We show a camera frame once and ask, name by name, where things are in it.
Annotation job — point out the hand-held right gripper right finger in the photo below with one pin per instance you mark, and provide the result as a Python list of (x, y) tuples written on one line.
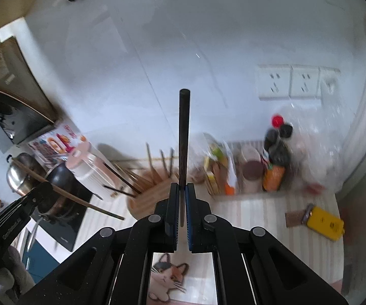
[(190, 219)]

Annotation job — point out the colourful printed box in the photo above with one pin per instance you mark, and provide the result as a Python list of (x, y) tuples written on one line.
[(55, 143)]

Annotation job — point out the orange snack packet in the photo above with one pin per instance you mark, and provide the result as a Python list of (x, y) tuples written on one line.
[(273, 178)]

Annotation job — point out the white wall switch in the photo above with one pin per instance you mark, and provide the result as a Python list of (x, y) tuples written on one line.
[(329, 84)]

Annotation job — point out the dark wooden chopstick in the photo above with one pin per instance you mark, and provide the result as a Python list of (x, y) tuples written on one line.
[(117, 190), (183, 133), (119, 178)]

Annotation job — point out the clear plastic bag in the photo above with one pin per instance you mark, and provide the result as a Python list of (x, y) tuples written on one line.
[(322, 152)]

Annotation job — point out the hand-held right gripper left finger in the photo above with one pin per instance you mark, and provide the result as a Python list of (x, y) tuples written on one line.
[(174, 216)]

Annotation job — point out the white ribbed container pink lid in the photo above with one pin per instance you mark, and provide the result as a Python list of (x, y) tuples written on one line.
[(89, 171)]

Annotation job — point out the packets in plastic bag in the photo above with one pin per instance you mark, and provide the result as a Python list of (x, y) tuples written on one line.
[(216, 168)]

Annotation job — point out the blue cabinet front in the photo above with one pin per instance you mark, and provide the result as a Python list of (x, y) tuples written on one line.
[(39, 260)]

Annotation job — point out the beige round chopstick holder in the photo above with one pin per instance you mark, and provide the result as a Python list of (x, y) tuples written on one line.
[(151, 197)]

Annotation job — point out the yellow plastic tool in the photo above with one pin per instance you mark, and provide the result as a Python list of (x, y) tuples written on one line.
[(326, 224)]

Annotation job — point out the steel pot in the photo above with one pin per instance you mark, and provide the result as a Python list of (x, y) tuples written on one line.
[(20, 174)]

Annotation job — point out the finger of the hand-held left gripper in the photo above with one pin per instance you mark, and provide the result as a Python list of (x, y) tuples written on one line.
[(39, 195)]

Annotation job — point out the black range hood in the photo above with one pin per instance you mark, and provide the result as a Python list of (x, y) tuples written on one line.
[(14, 114)]

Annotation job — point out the black cap dark bottle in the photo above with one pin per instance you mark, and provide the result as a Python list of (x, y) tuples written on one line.
[(286, 133)]

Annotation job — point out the long wooden spatula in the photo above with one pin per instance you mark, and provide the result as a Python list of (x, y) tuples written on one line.
[(84, 204)]

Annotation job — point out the black wok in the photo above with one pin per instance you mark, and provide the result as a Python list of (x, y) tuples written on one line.
[(65, 184)]

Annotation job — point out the plastic jar brown contents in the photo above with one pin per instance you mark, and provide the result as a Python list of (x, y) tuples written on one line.
[(251, 171)]

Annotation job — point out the red cap dark bottle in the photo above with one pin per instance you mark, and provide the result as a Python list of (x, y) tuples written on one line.
[(273, 139)]

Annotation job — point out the white wall socket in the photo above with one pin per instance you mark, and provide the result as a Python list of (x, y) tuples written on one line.
[(304, 82), (273, 82)]

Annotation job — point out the brown rectangular pad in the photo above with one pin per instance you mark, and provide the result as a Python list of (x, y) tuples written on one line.
[(294, 219)]

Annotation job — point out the black induction cooker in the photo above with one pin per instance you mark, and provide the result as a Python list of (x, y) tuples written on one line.
[(62, 232)]

